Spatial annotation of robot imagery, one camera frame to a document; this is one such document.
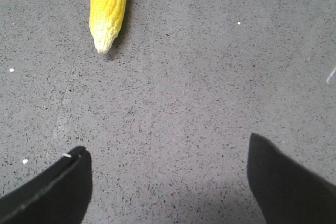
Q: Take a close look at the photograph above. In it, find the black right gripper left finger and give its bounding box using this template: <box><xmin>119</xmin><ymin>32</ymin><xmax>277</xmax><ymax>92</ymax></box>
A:
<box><xmin>1</xmin><ymin>146</ymin><xmax>92</xmax><ymax>223</ymax></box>

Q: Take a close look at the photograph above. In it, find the yellow corn cob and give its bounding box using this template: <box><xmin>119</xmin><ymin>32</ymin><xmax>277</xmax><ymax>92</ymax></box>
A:
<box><xmin>89</xmin><ymin>0</ymin><xmax>127</xmax><ymax>54</ymax></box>

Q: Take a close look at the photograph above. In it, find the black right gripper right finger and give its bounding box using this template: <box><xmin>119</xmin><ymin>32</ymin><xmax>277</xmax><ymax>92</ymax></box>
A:
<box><xmin>247</xmin><ymin>133</ymin><xmax>335</xmax><ymax>223</ymax></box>

